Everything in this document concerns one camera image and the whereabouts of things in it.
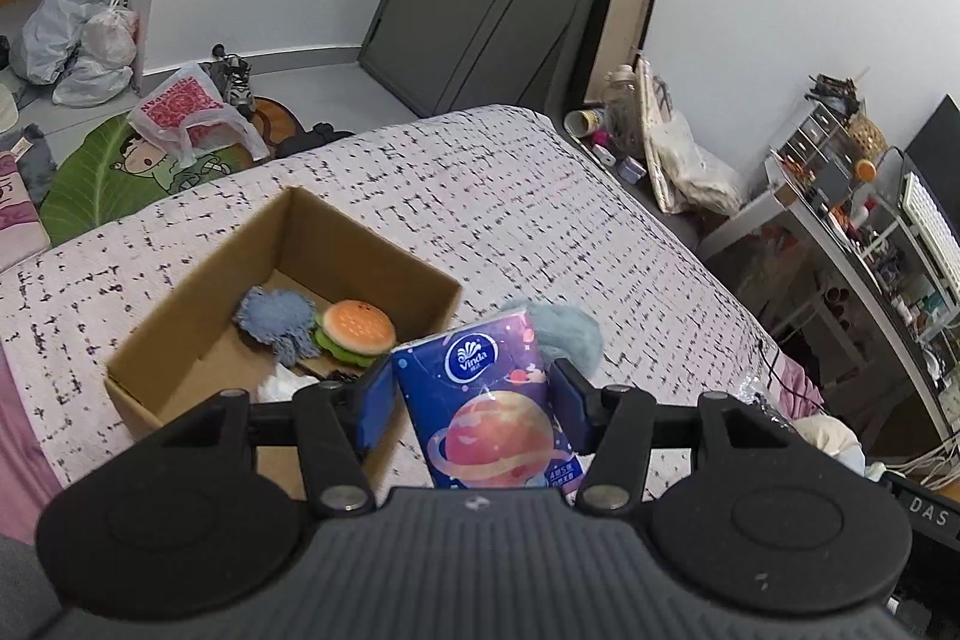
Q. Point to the white desk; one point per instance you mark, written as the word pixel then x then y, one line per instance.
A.
pixel 817 242

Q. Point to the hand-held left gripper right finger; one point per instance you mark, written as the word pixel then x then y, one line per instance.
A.
pixel 570 404

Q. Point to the orange ball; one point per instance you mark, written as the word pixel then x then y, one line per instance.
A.
pixel 865 170

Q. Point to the clear plastic bottle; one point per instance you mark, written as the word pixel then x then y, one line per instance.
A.
pixel 621 100

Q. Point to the blue planet print tissue packet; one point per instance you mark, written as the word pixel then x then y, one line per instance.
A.
pixel 480 415

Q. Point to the pink floor mat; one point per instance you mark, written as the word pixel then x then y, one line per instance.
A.
pixel 19 212

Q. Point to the black patterned white bedsheet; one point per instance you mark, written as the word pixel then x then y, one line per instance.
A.
pixel 525 212

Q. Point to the pair of sneakers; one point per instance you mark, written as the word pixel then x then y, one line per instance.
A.
pixel 234 74

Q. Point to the pale plastic bag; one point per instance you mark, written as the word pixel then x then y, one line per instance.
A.
pixel 94 84

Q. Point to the blue knitted cloth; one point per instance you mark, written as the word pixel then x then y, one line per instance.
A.
pixel 274 321

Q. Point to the white plastic bag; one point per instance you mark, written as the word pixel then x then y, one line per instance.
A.
pixel 111 39

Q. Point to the blue fluffy plush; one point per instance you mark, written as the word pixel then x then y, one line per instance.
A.
pixel 571 332

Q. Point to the pink bed sheet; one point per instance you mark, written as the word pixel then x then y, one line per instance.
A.
pixel 22 430

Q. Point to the small lavender box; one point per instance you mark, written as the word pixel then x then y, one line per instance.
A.
pixel 632 169

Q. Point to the black packet in clear wrap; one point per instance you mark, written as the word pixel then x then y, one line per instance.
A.
pixel 757 394

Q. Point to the black framed brown board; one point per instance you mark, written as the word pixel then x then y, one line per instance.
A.
pixel 622 25

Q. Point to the black monitor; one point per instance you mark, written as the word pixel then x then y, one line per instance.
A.
pixel 937 134

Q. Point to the paper cup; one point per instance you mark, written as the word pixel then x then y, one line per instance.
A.
pixel 582 122

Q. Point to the grey drawer organiser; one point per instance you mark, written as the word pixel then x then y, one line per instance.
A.
pixel 814 149

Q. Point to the green leaf floor mat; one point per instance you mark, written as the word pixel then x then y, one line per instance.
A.
pixel 97 175

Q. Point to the white keyboard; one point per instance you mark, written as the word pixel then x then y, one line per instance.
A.
pixel 934 231

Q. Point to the red print plastic bag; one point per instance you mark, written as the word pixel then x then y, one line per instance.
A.
pixel 184 108

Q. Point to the white tissue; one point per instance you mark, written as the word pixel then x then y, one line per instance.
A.
pixel 276 386

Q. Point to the brown cardboard box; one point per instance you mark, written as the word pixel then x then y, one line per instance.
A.
pixel 187 325

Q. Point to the burger plush toy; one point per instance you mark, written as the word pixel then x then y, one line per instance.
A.
pixel 354 329

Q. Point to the large grey plastic bag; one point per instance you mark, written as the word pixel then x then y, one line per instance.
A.
pixel 64 21

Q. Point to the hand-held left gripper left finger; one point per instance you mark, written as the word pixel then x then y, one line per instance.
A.
pixel 375 406

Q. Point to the cream tote bag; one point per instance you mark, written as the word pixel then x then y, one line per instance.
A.
pixel 690 168

